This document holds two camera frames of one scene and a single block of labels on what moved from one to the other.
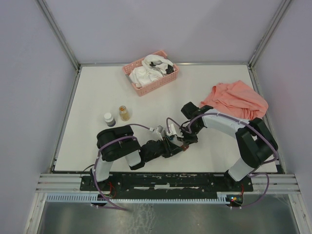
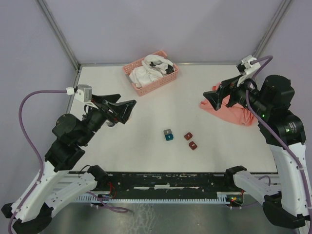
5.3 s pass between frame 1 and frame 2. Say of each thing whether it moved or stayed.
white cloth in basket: stayed
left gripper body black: moved
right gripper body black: moved
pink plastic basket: stayed
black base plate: stayed
